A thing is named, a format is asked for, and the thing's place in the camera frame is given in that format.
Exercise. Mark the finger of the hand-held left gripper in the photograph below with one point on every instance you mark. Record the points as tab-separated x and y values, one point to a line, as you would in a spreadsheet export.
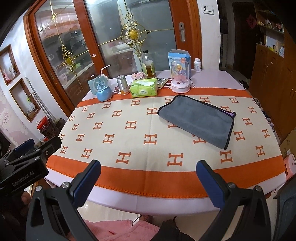
24	145
52	143

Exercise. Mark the pink clothing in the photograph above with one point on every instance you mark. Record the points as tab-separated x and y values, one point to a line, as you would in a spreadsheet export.
120	229

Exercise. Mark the blue snow globe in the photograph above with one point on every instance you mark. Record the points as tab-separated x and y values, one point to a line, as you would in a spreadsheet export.
104	93

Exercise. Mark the pill blister pack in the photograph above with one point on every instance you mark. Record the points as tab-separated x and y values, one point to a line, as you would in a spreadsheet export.
161	82

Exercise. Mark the small pink toy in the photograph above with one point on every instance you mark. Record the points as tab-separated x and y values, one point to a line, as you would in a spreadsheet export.
138	75

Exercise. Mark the white pill bottle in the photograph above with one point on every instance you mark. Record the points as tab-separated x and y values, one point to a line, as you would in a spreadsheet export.
197	66

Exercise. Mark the pink stool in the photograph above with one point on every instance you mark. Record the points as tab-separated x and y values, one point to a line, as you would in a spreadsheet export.
291	165

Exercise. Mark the dark cloth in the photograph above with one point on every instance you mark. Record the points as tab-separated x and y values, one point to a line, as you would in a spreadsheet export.
168	230

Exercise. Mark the cardboard box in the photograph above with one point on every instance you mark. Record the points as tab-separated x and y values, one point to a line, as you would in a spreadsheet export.
289	143

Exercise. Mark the dark wooden door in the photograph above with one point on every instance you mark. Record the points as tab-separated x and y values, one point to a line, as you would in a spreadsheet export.
242	41

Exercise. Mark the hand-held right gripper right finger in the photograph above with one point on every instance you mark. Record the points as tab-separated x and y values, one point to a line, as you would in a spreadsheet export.
210	185

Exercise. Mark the person's left hand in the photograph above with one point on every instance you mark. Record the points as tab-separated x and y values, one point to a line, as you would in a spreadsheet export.
25	199

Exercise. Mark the glass bottle with yellow liquid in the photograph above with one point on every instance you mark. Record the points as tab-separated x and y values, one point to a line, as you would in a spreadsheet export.
149	68

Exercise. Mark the dark shoes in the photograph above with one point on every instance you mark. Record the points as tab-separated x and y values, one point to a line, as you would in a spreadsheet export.
244	84

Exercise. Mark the wooden cabinet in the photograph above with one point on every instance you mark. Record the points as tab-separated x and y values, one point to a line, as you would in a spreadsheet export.
272	76

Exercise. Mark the clear dome music box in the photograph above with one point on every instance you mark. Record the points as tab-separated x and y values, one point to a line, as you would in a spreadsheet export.
180	87

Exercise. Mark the orange and cream printed blanket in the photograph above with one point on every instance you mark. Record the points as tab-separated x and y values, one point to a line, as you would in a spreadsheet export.
138	129

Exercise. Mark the red lid jar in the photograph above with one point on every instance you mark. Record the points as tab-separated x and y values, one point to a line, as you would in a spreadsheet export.
44	124

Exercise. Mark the wooden wall niche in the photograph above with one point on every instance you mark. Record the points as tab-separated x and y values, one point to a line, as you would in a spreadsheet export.
7	67
25	102

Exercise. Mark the white light switch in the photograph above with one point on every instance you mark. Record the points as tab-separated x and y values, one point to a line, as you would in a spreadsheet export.
207	8

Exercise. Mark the light blue carton box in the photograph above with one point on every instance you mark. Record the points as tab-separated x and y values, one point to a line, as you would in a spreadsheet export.
179	55

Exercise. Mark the light blue humidifier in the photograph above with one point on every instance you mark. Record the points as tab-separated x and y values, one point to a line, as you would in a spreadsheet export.
91	84

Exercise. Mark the silver metal can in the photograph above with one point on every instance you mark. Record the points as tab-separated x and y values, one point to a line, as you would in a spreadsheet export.
122	84

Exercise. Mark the grey towel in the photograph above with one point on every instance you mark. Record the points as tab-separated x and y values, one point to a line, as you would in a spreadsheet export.
196	118

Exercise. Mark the green wet wipes pack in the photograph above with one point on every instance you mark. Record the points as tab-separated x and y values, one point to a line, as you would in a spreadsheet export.
143	90

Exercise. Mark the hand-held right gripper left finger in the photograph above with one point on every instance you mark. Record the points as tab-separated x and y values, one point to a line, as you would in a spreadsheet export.
86	180

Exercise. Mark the wooden sliding glass door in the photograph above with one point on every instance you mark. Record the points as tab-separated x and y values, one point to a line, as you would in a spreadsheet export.
192	18

